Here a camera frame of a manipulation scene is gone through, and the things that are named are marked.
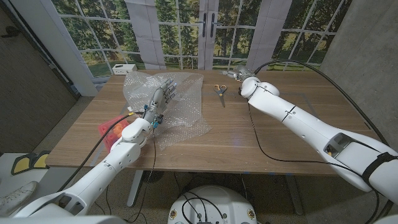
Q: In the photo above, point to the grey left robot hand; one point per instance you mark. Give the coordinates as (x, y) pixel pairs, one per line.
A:
(158, 101)

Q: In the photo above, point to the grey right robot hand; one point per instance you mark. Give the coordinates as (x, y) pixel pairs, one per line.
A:
(242, 74)

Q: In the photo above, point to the clear bubble wrap sheet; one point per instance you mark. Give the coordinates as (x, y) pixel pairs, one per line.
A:
(186, 115)

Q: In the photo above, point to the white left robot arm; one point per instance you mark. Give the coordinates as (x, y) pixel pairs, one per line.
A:
(105, 169)

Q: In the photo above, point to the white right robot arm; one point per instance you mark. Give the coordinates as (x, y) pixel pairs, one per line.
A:
(311, 127)

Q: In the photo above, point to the red plastic package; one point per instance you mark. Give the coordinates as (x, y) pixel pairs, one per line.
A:
(107, 130)

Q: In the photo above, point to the small white box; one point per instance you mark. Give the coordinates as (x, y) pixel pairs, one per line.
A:
(124, 69)

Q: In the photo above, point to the white table leg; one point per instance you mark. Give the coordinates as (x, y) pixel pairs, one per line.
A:
(294, 196)
(135, 188)

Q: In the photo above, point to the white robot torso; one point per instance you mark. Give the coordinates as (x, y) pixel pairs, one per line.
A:
(214, 199)

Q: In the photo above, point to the yellow black foot pedal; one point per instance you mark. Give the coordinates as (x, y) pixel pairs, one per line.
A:
(22, 165)
(42, 160)

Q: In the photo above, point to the white shoe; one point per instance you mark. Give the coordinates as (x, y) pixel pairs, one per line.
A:
(15, 199)

